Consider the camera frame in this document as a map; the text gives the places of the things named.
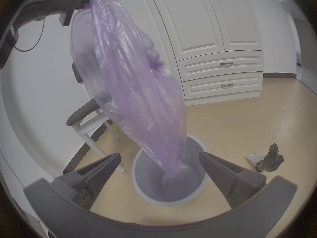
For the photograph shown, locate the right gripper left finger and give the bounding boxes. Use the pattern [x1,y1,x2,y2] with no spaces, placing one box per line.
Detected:
[52,153,122,210]

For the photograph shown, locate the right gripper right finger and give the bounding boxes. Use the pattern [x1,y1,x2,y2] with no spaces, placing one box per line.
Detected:
[199,151,267,209]

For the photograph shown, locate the black plastic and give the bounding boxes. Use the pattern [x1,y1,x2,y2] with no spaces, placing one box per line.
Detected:
[256,143,284,173]

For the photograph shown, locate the purple plastic bag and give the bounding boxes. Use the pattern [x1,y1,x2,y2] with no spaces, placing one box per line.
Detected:
[70,0,187,179]

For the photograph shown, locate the white trash bin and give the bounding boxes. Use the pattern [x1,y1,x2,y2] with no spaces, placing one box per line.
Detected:
[131,134,209,207]

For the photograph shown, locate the white chair grey cushions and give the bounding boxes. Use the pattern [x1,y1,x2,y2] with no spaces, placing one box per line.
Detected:
[66,61,125,174]

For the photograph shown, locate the white wardrobe with drawers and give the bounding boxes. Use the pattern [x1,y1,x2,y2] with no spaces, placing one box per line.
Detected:
[82,0,264,106]

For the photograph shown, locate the black cable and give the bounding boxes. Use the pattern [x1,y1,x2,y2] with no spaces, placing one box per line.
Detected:
[14,16,45,52]

